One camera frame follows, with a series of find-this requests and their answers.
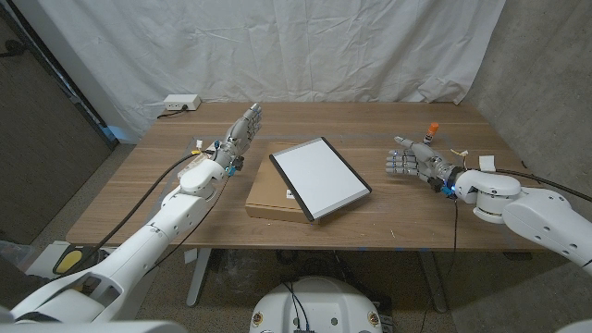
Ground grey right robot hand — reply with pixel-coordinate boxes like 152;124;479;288
385;136;463;198

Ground white flat floor board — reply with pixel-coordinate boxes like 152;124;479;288
23;240;70;279

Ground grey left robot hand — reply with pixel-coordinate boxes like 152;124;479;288
212;102;264;178

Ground grey table leg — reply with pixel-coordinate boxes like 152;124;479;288
186;248;213;307
418;251;449;314

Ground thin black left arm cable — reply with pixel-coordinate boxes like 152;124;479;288
145;175;231;277

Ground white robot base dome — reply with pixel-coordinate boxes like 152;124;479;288
249;276;384;333

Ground black outlet box cord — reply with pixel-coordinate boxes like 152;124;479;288
155;105;189;120

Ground white power outlet box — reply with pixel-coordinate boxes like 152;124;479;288
163;93;203;112

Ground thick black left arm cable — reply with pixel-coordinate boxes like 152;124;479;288
53;151;215;277

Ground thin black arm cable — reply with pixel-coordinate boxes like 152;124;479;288
145;175;231;277
418;197;460;333

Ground white backdrop cloth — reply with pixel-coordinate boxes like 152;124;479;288
11;0;508;144

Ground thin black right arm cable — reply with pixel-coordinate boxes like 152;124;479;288
418;197;460;333

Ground flat brown cardboard box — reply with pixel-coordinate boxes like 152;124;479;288
244;141;320;225

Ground yellow and black foot pedal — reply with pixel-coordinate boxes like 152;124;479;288
52;244;101;277

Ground beige patterned flat packet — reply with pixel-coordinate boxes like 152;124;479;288
178;141;218;179

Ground orange-capped glue stick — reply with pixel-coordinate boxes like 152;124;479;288
422;121;439;145

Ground small black-framed whiteboard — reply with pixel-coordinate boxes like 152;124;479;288
268;136;373;223

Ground blue and black base cables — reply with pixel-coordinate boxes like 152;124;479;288
281;280;312;332

